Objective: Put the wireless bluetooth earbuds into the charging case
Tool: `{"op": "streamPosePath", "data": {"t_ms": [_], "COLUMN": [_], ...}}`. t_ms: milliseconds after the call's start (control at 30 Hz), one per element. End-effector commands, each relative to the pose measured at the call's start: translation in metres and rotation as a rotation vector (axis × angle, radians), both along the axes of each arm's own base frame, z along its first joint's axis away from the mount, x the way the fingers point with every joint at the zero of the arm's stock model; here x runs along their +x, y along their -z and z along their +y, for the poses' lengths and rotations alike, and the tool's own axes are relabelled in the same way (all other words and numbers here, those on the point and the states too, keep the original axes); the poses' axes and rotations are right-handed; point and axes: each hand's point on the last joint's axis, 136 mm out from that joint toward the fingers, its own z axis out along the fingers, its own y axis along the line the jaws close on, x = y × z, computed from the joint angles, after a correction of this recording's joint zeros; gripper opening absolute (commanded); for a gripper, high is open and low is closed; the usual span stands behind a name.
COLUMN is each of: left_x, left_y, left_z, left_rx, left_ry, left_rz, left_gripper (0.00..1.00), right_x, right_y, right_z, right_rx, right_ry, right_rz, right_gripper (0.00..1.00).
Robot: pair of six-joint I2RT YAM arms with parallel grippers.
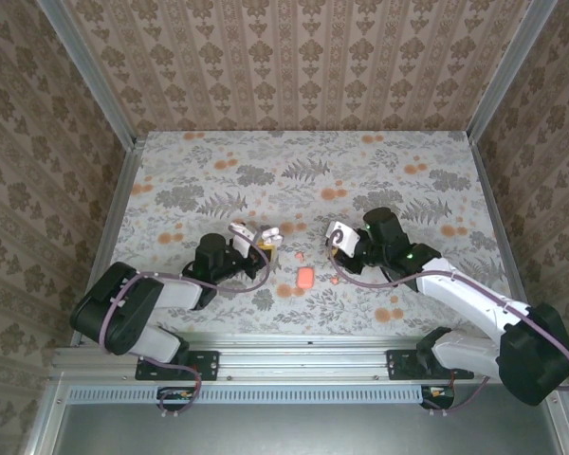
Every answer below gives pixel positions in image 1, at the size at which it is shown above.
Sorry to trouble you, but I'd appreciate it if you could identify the left aluminium corner post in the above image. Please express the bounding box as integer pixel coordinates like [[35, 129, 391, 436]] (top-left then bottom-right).
[[35, 0, 138, 149]]

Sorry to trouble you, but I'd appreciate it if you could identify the aluminium side rail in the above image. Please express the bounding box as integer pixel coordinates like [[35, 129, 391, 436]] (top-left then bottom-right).
[[69, 136, 147, 347], [468, 139, 542, 346]]

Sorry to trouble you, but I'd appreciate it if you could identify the left small wired controller board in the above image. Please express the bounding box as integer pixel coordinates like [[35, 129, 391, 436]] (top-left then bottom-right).
[[157, 387, 196, 411]]

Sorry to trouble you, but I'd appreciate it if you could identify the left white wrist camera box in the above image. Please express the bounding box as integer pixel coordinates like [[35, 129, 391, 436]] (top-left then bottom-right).
[[229, 222, 258, 258]]

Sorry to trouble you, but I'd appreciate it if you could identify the aluminium corner post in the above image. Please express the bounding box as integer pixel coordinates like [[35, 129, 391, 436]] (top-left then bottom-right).
[[468, 0, 560, 143], [35, 0, 138, 149]]

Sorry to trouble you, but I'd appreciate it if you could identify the right aluminium corner post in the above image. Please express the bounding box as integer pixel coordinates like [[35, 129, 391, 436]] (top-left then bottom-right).
[[468, 0, 560, 143]]

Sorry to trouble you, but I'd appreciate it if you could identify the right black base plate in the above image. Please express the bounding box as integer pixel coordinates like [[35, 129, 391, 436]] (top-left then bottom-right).
[[386, 349, 475, 380]]

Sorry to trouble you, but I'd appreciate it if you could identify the aluminium front mounting rail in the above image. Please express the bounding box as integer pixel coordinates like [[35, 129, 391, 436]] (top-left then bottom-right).
[[51, 331, 561, 381]]

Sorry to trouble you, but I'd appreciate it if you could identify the right aluminium side rail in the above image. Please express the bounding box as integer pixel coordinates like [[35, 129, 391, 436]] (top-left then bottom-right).
[[468, 139, 542, 346]]

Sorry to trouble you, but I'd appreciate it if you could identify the floral patterned table cover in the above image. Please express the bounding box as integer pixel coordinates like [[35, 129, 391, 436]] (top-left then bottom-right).
[[94, 130, 506, 337]]

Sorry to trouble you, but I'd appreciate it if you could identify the left aluminium side rail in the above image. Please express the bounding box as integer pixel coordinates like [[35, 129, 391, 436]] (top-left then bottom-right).
[[69, 136, 147, 347]]

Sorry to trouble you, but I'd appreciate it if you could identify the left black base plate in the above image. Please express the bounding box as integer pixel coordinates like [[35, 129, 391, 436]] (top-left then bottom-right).
[[135, 349, 220, 381]]

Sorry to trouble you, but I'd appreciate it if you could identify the right small wired controller board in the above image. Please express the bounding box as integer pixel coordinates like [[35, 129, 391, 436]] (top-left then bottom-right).
[[421, 384, 456, 410]]

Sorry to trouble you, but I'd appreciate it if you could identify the small wired controller board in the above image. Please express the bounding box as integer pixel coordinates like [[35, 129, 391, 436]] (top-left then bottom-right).
[[421, 384, 456, 410], [157, 387, 196, 411]]

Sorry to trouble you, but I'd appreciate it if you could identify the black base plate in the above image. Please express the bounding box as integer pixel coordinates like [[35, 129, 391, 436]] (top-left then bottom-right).
[[386, 349, 475, 380], [135, 349, 220, 381]]

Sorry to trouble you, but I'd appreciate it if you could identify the grey slotted cable duct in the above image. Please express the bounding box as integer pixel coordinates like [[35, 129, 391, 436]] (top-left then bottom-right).
[[68, 383, 424, 405]]

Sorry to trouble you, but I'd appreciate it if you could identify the grey metal sheet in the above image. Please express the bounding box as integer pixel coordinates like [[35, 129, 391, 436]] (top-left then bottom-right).
[[51, 383, 566, 455]]

